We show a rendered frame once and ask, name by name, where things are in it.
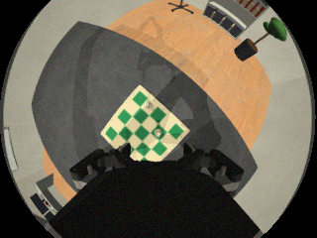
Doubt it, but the white knight chess piece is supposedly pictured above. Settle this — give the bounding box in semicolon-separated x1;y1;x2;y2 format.
146;100;153;109

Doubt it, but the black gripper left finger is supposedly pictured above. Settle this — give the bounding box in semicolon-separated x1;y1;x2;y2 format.
69;143;144;191

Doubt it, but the white rook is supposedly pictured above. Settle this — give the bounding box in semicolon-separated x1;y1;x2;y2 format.
155;129;161;137

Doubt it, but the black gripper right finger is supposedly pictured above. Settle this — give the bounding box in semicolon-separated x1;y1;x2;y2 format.
167;143;244;196

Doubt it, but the green and cream chessboard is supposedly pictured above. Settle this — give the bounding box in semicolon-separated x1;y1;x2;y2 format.
101;85;190;162

